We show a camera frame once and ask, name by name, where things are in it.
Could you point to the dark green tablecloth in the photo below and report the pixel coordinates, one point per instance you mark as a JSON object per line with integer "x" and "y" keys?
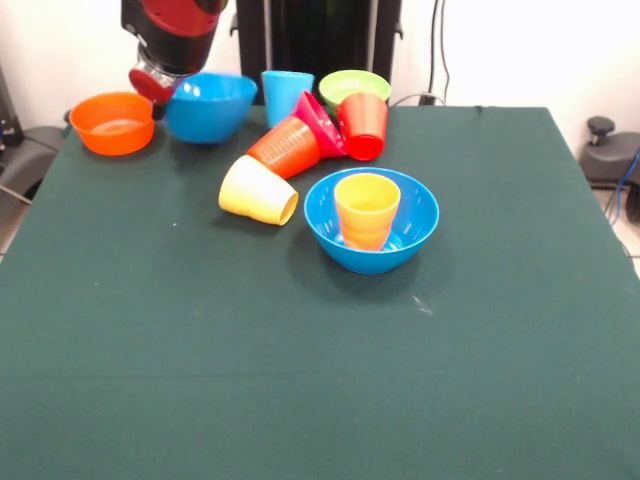
{"x": 320, "y": 350}

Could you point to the blue cup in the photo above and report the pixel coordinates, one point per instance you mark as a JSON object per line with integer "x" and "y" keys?
{"x": 282, "y": 100}

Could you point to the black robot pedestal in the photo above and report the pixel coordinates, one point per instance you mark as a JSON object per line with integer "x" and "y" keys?
{"x": 310, "y": 40}

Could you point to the yellow cup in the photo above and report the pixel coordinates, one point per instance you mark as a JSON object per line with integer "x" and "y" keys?
{"x": 255, "y": 192}

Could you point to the red cup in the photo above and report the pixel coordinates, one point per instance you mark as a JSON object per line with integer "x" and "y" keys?
{"x": 362, "y": 130}

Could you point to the large blue bowl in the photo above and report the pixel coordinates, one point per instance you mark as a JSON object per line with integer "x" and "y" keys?
{"x": 210, "y": 115}
{"x": 420, "y": 210}

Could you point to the orange bowl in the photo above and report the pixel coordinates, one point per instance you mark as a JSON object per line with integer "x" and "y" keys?
{"x": 112, "y": 130}

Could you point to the grey pedestal foot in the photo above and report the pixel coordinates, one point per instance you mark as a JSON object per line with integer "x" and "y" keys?
{"x": 30, "y": 150}
{"x": 615, "y": 155}

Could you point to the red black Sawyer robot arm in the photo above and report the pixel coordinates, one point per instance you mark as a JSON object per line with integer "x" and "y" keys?
{"x": 175, "y": 30}

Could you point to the pink bowl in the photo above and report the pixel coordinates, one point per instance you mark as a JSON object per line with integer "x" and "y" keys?
{"x": 322, "y": 135}

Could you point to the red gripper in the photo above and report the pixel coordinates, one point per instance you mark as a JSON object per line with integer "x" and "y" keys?
{"x": 147, "y": 85}

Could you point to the light orange cup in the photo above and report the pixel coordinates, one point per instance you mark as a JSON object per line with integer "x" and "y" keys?
{"x": 367, "y": 215}

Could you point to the green bowl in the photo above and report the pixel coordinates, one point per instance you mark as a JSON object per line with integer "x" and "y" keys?
{"x": 350, "y": 82}

